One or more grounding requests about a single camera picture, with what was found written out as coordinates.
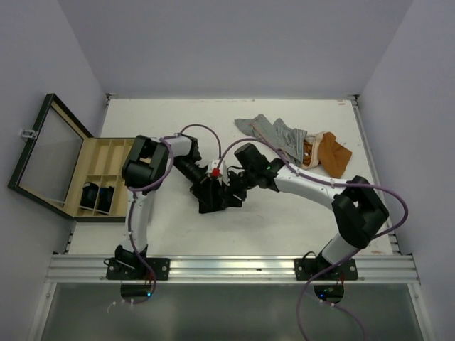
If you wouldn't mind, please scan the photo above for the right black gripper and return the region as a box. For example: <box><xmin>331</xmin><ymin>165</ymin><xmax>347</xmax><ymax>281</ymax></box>
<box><xmin>219</xmin><ymin>167</ymin><xmax>257</xmax><ymax>207</ymax></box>

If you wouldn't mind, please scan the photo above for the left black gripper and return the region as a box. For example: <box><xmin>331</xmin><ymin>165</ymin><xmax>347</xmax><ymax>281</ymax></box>
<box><xmin>173</xmin><ymin>155</ymin><xmax>215</xmax><ymax>208</ymax></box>

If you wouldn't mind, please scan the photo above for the black underwear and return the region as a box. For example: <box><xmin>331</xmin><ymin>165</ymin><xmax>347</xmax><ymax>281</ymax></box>
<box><xmin>198</xmin><ymin>184</ymin><xmax>242</xmax><ymax>214</ymax></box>
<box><xmin>80</xmin><ymin>182</ymin><xmax>100</xmax><ymax>209</ymax></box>
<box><xmin>97</xmin><ymin>186</ymin><xmax>114</xmax><ymax>212</ymax></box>

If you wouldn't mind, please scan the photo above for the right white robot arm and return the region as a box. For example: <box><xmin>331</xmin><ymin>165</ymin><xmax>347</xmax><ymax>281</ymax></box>
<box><xmin>211</xmin><ymin>143</ymin><xmax>389</xmax><ymax>279</ymax></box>

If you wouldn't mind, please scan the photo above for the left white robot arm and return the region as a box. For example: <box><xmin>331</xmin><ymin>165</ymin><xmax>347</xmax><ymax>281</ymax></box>
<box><xmin>114</xmin><ymin>134</ymin><xmax>223</xmax><ymax>279</ymax></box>

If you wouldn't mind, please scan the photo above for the grey striped underwear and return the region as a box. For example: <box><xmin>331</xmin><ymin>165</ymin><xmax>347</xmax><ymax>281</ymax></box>
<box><xmin>234</xmin><ymin>114</ymin><xmax>307</xmax><ymax>169</ymax></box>

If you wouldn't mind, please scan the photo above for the orange underwear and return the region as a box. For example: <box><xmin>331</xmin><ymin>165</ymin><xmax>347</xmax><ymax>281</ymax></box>
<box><xmin>301</xmin><ymin>131</ymin><xmax>353</xmax><ymax>178</ymax></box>

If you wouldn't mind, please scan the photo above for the rolled black underwear in box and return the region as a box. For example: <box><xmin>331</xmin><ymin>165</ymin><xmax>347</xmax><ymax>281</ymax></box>
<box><xmin>80</xmin><ymin>182</ymin><xmax>100</xmax><ymax>209</ymax></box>

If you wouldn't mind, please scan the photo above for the wooden compartment organizer box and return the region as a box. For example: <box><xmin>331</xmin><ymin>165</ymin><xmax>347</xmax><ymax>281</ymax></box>
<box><xmin>63</xmin><ymin>137</ymin><xmax>134</xmax><ymax>223</ymax></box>

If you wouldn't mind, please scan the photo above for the glass box lid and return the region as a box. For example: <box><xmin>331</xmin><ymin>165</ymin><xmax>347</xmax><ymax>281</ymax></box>
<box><xmin>8</xmin><ymin>93</ymin><xmax>94</xmax><ymax>220</ymax></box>

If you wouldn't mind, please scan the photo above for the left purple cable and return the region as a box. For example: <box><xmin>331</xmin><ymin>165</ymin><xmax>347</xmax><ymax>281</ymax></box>
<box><xmin>126</xmin><ymin>123</ymin><xmax>223</xmax><ymax>306</ymax></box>

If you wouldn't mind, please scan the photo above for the purple cable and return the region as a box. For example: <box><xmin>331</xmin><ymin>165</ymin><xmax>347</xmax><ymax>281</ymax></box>
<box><xmin>216</xmin><ymin>138</ymin><xmax>410</xmax><ymax>341</ymax></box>
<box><xmin>126</xmin><ymin>123</ymin><xmax>223</xmax><ymax>306</ymax></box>

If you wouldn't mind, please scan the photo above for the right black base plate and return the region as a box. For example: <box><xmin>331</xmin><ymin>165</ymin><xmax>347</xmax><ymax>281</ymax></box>
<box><xmin>294</xmin><ymin>251</ymin><xmax>359</xmax><ymax>281</ymax></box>

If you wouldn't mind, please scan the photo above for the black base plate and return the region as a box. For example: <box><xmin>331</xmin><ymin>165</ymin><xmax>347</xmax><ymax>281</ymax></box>
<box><xmin>294</xmin><ymin>251</ymin><xmax>359</xmax><ymax>281</ymax></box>
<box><xmin>103</xmin><ymin>257</ymin><xmax>170</xmax><ymax>281</ymax></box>

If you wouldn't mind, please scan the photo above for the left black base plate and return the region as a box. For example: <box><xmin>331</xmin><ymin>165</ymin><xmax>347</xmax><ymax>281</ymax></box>
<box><xmin>103</xmin><ymin>257</ymin><xmax>170</xmax><ymax>281</ymax></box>

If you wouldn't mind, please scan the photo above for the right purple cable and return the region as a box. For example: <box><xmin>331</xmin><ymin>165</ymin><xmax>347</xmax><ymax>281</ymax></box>
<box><xmin>216</xmin><ymin>138</ymin><xmax>410</xmax><ymax>341</ymax></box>

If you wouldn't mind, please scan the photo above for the aluminium mounting rail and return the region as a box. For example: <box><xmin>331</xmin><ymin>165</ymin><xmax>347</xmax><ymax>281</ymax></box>
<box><xmin>45</xmin><ymin>255</ymin><xmax>419</xmax><ymax>284</ymax></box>

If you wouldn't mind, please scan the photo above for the white wall latch clip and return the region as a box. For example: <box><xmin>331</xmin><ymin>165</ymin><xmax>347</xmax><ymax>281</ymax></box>
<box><xmin>18</xmin><ymin>129</ymin><xmax>39</xmax><ymax>140</ymax></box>

